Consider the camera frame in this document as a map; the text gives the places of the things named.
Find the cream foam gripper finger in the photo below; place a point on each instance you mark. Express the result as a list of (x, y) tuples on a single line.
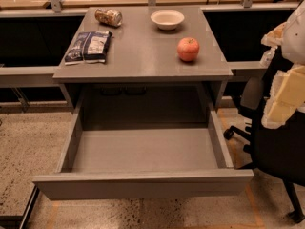
[(287, 95)]

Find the blue chip bag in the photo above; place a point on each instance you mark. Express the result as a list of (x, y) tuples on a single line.
[(89, 47)]

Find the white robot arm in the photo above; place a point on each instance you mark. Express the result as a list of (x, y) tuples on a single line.
[(290, 36)]

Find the grey drawer cabinet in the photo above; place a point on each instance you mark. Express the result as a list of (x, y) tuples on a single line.
[(144, 84)]

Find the open grey top drawer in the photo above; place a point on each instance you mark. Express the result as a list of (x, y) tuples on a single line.
[(164, 143)]

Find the black office chair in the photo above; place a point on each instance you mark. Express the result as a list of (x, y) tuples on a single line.
[(279, 152)]

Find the red apple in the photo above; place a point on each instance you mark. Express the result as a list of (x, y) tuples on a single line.
[(188, 49)]

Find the white paper bowl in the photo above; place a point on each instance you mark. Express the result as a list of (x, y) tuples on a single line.
[(167, 20)]

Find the crushed soda can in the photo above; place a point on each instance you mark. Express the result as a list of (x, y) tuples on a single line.
[(109, 17)]

